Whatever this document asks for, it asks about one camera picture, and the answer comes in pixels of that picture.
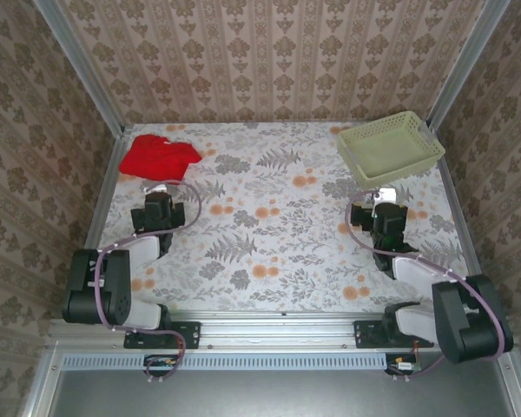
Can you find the red t-shirt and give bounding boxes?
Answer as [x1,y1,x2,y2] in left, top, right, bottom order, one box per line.
[119,134,203,182]

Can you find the pale green perforated plastic basket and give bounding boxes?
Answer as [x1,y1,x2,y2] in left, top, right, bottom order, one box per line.
[336,111,446,191]

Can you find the floral printed tablecloth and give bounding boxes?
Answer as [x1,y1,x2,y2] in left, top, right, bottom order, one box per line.
[82,121,481,313]

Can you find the small circuit board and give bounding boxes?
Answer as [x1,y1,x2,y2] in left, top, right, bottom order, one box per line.
[143,354,179,375]
[385,352,421,375]

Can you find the aluminium mounting beam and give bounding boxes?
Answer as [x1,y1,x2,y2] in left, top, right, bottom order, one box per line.
[47,310,516,348]

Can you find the grey metal sheet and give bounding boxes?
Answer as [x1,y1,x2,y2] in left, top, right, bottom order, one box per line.
[47,352,520,417]

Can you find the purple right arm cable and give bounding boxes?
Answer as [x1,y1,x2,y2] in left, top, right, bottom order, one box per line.
[346,190,505,381]

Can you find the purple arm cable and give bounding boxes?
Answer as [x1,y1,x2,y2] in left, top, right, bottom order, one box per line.
[346,190,505,381]
[94,180,202,386]

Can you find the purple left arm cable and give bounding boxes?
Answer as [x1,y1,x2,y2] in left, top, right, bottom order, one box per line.
[94,180,202,386]

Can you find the aluminium table side rail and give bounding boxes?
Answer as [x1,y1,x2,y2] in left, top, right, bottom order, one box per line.
[64,125,134,316]
[429,129,496,316]

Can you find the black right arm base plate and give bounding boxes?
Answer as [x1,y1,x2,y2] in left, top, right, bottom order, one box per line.
[353,320,435,349]

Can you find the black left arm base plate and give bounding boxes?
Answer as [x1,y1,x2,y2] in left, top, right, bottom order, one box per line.
[123,320,201,349]

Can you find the aluminium frame post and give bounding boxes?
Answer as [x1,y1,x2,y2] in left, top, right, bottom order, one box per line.
[32,0,127,136]
[427,0,513,129]

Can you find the grey slotted cable duct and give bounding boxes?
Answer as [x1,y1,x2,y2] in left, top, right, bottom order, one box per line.
[63,352,390,370]

